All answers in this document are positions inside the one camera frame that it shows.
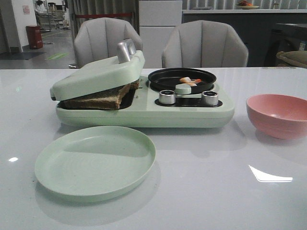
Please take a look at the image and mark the shrimp pieces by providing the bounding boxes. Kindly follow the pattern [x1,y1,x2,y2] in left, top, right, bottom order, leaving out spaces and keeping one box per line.
[179,77,191,83]

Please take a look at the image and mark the white cabinet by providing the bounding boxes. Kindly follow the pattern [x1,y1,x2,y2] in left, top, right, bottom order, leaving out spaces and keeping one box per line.
[139,0,182,69]

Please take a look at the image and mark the grey upholstered chair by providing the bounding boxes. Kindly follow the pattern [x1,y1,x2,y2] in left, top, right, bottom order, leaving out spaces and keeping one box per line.
[162,20,248,68]
[73,18,143,68]

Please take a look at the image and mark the red trash bin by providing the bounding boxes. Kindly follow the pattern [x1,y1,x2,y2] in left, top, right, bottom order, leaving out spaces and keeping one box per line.
[26,25,43,49]

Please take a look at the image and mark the right silver control knob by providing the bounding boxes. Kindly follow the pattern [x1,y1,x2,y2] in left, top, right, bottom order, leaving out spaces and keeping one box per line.
[201,91,219,106]

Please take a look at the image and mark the left grey upholstered chair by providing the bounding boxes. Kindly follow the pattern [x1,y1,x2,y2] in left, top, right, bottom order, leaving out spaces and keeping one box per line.
[73,18,143,68]

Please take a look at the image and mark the fruit plate on counter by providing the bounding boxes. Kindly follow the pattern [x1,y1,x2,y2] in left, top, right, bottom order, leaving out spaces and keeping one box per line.
[236,0,259,10]

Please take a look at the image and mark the dark grey counter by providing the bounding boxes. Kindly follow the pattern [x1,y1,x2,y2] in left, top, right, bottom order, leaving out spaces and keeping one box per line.
[182,9,307,67]

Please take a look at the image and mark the light green plate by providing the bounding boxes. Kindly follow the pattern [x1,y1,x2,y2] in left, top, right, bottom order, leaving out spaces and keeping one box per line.
[35,126,156,203]

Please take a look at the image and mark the black round frying pan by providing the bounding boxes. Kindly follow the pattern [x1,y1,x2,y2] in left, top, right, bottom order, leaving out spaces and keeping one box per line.
[148,68,216,94]

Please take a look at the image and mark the tan cushion at right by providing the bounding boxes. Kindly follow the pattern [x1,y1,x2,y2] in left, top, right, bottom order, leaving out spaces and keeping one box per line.
[276,50,307,68]

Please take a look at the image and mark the silver lid handle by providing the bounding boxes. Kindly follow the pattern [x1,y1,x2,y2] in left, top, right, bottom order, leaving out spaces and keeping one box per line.
[117,38,136,63]

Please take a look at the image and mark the silver control knob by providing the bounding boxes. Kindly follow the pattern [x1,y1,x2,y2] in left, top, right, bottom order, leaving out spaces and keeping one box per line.
[201,91,219,106]
[158,90,176,105]

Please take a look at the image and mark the red barrier belt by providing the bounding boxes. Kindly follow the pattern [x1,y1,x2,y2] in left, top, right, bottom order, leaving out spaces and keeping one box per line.
[75,12,133,19]

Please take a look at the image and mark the right grey upholstered chair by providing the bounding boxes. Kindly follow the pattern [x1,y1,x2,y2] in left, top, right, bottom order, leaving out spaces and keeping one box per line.
[162,20,248,68]

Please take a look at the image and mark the green breakfast maker base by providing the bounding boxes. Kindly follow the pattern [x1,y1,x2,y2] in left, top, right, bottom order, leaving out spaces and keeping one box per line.
[56,71,235,128]

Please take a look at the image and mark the green breakfast maker lid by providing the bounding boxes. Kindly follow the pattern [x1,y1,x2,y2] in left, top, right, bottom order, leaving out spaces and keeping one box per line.
[50,50,145,101]

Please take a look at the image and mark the left silver control knob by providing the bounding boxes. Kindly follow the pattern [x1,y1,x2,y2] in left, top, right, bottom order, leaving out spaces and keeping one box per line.
[158,90,176,105]

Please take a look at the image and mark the pink bowl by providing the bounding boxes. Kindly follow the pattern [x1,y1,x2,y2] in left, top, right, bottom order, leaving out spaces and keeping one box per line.
[246,94,307,139]

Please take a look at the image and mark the bread slice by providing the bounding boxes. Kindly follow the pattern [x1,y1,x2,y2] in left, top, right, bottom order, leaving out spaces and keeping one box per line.
[130,80,140,90]
[62,83,134,110]

